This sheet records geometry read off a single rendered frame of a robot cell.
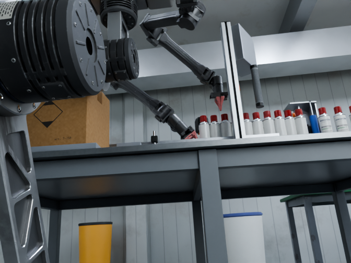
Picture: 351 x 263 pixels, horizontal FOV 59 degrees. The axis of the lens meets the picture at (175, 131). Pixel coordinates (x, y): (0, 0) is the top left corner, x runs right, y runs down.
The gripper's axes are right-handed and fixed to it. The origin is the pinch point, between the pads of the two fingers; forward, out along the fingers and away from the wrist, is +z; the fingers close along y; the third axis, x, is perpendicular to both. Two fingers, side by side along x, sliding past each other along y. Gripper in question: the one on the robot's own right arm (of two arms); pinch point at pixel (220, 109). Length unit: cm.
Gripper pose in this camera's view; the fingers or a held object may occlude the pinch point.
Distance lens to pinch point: 174.9
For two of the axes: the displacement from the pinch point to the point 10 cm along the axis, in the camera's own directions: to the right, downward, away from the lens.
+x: 0.0, -2.8, -9.6
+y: -10.0, 0.6, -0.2
